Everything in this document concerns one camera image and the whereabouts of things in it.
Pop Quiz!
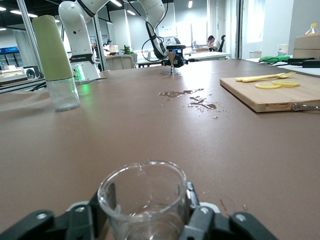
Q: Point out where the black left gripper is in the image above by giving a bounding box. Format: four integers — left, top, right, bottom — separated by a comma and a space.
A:
161, 49, 190, 67

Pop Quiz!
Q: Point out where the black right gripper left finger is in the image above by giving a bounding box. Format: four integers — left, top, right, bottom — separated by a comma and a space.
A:
0, 183, 117, 240

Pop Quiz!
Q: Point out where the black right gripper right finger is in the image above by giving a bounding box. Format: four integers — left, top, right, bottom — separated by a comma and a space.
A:
177, 181, 279, 240

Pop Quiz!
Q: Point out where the steel double-cone jigger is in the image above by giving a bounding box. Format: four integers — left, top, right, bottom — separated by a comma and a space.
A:
167, 51, 179, 76

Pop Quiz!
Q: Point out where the clear glass measuring cup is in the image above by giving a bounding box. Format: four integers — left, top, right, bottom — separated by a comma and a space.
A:
97, 161, 188, 240

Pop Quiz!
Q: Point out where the white paper cup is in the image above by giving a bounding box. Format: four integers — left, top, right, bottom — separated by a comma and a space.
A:
277, 43, 290, 57

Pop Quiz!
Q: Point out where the green-capped glass shaker bottle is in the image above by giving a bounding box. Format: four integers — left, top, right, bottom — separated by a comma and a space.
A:
31, 14, 81, 112

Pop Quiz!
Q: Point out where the spilled liquid puddle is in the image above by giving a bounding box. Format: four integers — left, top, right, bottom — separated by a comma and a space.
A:
158, 87, 218, 111

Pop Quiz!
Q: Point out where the seated person white shirt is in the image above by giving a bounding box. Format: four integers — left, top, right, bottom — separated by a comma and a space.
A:
206, 35, 221, 52

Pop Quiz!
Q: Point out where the black office chair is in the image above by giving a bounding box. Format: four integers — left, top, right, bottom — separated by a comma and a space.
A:
218, 34, 227, 53

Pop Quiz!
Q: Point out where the lemon slice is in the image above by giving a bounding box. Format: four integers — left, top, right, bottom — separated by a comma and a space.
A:
272, 80, 300, 88
254, 82, 282, 90

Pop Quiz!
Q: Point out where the green plastic tool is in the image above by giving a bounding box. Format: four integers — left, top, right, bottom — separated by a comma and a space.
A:
258, 55, 291, 64

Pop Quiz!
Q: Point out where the wooden cutting board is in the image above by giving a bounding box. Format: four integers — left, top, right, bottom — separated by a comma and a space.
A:
219, 71, 320, 113

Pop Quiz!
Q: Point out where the yellow plastic fork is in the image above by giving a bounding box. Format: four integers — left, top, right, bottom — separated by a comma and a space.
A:
241, 71, 297, 83

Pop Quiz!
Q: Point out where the black power adapter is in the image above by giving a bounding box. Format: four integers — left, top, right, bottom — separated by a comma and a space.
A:
287, 57, 320, 69

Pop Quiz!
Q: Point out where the cardboard box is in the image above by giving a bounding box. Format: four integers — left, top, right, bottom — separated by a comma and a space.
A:
292, 34, 320, 60

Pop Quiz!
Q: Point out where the yellow-capped plastic bottle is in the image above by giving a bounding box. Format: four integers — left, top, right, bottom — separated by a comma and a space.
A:
304, 23, 320, 37

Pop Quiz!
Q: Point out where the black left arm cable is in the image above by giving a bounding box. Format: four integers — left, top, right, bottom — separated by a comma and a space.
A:
127, 0, 176, 62

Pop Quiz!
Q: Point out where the left arm aluminium base plate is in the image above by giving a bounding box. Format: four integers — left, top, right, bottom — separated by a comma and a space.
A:
74, 77, 108, 85

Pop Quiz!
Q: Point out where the metal cutting board handle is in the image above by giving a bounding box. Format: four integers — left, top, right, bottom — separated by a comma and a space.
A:
290, 102, 320, 111

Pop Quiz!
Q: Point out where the aluminium frame post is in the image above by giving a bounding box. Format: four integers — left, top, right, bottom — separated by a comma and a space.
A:
16, 0, 48, 83

